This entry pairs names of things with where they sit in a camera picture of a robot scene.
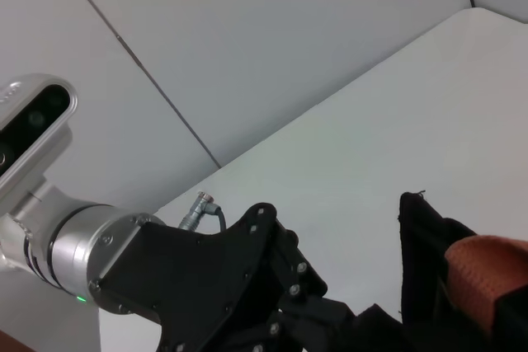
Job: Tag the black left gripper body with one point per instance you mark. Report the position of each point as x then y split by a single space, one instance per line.
194 282

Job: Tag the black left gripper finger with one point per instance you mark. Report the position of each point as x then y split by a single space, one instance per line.
280 333
305 282

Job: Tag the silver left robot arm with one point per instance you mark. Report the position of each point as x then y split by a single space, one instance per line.
78 253

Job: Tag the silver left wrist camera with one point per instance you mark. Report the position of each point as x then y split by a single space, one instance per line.
37 121

